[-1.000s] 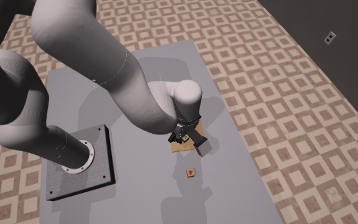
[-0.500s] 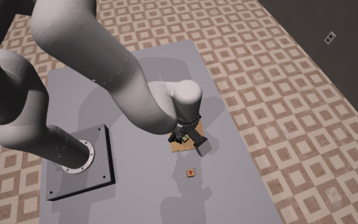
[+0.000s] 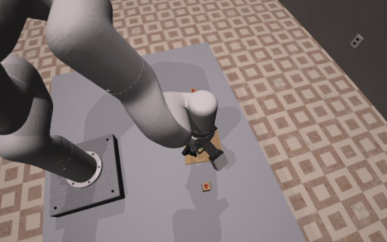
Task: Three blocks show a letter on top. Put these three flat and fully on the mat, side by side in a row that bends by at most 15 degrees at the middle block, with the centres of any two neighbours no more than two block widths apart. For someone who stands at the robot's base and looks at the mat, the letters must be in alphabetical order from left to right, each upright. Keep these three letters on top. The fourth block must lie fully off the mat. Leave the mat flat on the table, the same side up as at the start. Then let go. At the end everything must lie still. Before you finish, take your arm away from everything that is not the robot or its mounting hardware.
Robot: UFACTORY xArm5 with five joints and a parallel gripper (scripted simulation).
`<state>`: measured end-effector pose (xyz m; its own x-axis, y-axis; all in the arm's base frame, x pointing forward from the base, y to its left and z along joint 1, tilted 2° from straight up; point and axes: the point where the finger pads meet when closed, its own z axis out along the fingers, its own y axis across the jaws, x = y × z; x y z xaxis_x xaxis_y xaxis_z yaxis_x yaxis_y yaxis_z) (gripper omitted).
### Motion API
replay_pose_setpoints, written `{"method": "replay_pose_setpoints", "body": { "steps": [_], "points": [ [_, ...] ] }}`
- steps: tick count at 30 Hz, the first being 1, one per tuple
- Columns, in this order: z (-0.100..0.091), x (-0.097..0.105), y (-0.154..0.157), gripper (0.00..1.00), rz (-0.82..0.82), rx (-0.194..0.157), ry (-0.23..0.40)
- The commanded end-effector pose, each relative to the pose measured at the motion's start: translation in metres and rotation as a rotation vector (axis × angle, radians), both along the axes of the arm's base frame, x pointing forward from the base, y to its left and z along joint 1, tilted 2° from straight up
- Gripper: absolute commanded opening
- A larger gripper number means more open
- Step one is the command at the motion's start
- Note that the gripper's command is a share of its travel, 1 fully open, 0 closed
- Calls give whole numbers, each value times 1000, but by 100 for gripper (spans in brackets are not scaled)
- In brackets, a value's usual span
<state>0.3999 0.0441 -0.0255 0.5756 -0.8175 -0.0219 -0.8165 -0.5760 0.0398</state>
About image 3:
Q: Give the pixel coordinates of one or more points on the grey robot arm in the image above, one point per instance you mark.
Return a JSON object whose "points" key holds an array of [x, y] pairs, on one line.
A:
{"points": [[80, 33]]}

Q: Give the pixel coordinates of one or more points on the tan flat mat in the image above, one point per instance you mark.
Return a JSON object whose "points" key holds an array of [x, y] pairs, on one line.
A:
{"points": [[203, 157]]}

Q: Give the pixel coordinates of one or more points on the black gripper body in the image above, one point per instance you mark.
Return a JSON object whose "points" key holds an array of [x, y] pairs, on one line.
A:
{"points": [[194, 143]]}

